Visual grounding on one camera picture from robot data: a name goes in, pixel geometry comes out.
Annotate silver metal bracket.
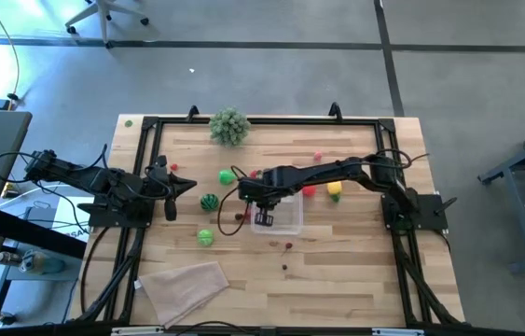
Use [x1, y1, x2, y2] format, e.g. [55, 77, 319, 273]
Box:
[111, 326, 165, 336]
[372, 328, 425, 336]

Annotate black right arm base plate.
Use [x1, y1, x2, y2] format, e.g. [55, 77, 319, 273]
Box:
[380, 193, 458, 231]

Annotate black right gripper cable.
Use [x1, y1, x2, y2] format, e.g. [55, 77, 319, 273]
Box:
[216, 165, 252, 237]

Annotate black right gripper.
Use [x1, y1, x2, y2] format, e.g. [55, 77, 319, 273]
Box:
[237, 166, 294, 228]

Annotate bright green toy pepper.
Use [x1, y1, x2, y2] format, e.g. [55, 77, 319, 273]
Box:
[217, 168, 238, 187]

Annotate yellow toy lemon with leaf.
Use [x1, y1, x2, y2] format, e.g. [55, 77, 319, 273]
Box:
[326, 180, 343, 203]

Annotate white office chair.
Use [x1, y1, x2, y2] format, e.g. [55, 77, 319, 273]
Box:
[64, 0, 150, 50]

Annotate white printed paper sheet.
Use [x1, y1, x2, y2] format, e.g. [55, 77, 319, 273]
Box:
[19, 195, 93, 244]

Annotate black metal table frame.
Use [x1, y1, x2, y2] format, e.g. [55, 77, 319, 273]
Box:
[73, 114, 466, 328]

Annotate potted green succulent plant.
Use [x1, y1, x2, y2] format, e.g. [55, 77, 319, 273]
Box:
[208, 105, 252, 148]

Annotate yellow cable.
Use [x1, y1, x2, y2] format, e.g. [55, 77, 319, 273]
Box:
[0, 0, 21, 111]

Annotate beige folded cloth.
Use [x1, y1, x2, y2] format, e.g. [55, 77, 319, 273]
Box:
[138, 260, 230, 328]

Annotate striped toy watermelon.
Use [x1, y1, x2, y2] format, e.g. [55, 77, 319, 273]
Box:
[200, 192, 220, 213]

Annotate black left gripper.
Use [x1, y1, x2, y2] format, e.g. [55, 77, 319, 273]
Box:
[144, 155, 198, 223]

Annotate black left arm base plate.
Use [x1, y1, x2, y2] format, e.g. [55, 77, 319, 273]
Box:
[77, 193, 155, 229]

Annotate clear plastic tupperware container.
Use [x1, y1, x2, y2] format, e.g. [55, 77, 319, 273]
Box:
[250, 190, 305, 236]

